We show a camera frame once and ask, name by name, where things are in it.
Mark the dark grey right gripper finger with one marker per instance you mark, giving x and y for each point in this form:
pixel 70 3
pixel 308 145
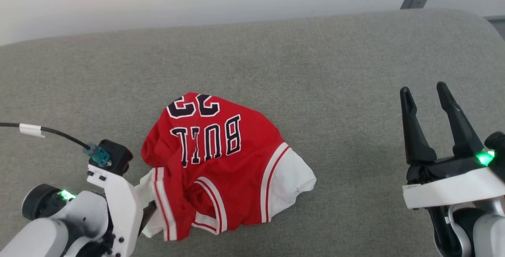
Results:
pixel 461 134
pixel 416 138

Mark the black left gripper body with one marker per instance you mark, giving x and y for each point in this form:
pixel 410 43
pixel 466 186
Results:
pixel 83 213

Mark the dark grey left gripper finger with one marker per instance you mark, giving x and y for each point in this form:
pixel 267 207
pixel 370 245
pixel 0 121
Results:
pixel 146 219

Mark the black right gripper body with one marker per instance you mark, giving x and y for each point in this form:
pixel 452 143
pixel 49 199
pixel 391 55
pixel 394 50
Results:
pixel 442 168

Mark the red white basketball jersey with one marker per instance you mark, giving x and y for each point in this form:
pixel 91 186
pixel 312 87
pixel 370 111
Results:
pixel 221 170

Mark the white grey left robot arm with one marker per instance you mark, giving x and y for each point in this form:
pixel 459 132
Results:
pixel 27 241

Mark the grey baseboard strip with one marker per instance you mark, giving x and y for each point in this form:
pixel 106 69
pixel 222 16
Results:
pixel 499 24

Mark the grey fabric sofa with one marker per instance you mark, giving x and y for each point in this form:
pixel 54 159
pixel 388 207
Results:
pixel 315 59

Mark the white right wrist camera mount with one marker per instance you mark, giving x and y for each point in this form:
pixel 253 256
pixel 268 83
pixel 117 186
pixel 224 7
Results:
pixel 453 190

